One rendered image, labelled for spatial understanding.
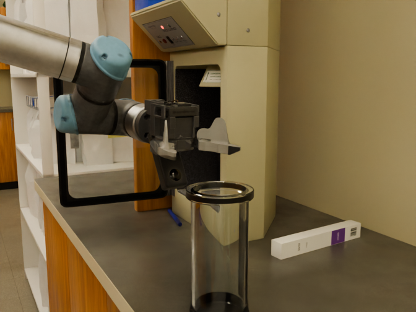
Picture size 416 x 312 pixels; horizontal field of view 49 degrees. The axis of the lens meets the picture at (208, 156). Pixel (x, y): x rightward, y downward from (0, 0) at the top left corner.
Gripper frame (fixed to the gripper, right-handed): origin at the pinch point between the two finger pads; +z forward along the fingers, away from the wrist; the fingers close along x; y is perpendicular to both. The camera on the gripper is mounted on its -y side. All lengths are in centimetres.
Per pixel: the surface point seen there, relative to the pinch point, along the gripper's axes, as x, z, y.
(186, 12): 12.3, -28.9, 24.7
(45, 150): 10, -141, -27
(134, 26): 16, -64, 23
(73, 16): 29, -156, 31
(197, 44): 18.9, -34.2, 18.4
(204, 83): 24.1, -38.4, 8.8
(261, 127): 31.1, -23.5, -0.4
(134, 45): 16, -63, 18
